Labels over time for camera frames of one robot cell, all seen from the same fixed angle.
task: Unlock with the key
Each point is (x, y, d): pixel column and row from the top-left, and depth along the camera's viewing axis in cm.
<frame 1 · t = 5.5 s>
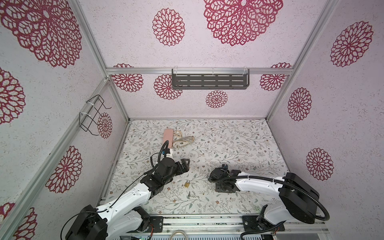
left hand: (183, 164, 82), fingers open
right hand: (218, 186, 86), fingers open
brass padlock: (187, 183, 89), on the table
pink rectangular case: (168, 135, 112), on the table

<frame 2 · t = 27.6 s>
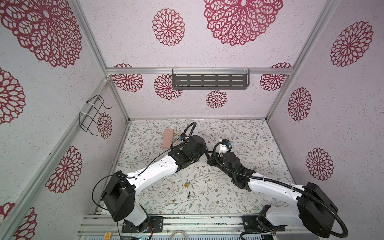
left hand: (206, 147, 81), fingers open
right hand: (203, 150, 78), fingers closed
the named things where they were.

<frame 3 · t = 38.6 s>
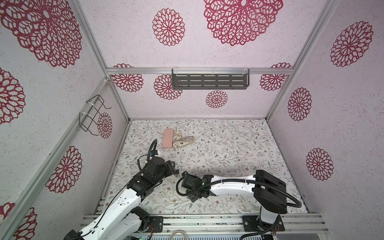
left hand: (171, 167, 81), fingers open
right hand: (189, 191, 83), fingers open
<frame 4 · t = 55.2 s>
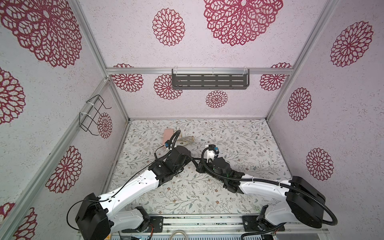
left hand: (191, 155, 79), fingers closed
right hand: (191, 157, 76), fingers closed
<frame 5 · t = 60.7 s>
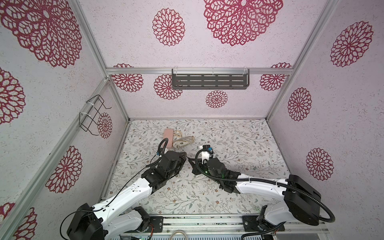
left hand: (186, 155, 79), fingers closed
right hand: (188, 158, 76), fingers closed
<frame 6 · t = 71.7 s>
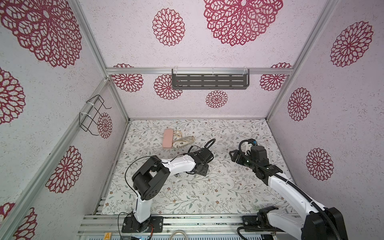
left hand: (200, 171, 92), fingers open
right hand: (235, 151, 84), fingers open
